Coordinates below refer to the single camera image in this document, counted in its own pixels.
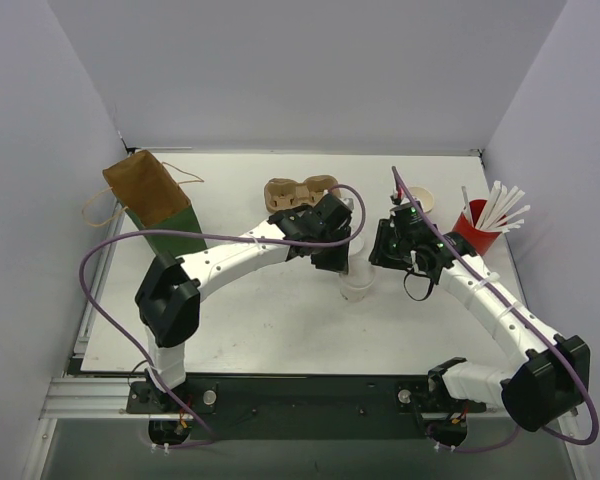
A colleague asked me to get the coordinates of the translucent plastic lid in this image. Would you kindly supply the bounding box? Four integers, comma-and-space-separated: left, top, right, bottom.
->
348, 235, 365, 257
339, 259, 375, 284

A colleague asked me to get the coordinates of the white paper cup with text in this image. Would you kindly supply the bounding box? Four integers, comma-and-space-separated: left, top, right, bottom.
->
339, 280, 372, 302

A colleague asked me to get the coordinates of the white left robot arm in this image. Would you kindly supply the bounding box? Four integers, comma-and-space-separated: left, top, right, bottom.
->
135, 193, 353, 412

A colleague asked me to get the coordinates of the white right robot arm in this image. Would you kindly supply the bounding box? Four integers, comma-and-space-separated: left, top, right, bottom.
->
369, 203, 590, 432

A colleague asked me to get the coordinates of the brown cardboard cup carrier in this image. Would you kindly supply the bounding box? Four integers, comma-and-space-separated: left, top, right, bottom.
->
264, 175, 340, 213

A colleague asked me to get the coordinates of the red straw holder cup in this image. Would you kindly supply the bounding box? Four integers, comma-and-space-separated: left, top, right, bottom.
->
452, 199, 501, 256

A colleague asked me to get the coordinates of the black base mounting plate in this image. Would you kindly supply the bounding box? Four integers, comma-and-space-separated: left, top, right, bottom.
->
126, 374, 486, 444

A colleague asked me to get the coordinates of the green paper bag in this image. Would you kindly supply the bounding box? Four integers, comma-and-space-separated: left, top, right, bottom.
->
81, 150, 203, 233

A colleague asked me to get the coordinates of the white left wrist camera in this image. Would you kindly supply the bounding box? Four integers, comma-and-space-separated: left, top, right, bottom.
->
342, 197, 355, 211

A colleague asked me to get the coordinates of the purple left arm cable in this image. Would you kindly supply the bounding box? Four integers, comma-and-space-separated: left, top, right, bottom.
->
78, 183, 367, 449

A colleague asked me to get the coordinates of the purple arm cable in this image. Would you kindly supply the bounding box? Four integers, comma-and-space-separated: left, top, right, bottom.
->
390, 166, 600, 454
78, 183, 367, 449

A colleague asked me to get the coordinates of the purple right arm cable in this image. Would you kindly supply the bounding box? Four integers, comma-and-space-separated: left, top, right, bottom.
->
390, 166, 600, 454

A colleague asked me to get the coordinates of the aluminium rail frame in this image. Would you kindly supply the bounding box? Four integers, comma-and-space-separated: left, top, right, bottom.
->
19, 199, 146, 480

